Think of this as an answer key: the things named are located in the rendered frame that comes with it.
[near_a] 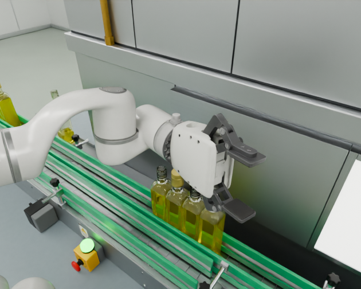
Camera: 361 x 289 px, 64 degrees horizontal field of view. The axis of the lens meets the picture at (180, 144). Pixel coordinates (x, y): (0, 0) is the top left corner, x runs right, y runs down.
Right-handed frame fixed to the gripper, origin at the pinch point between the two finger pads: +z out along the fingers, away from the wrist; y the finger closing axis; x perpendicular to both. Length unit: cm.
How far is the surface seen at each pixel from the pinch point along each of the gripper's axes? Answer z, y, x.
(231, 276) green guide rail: -13, 45, -17
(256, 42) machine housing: -22.8, -14.2, -25.8
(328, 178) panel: -2.6, 12.8, -32.5
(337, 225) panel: 1.4, 25.6, -35.8
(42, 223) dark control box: -76, 54, 18
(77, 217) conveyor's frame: -62, 47, 8
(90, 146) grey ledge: -98, 40, -11
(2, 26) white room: -651, 41, -56
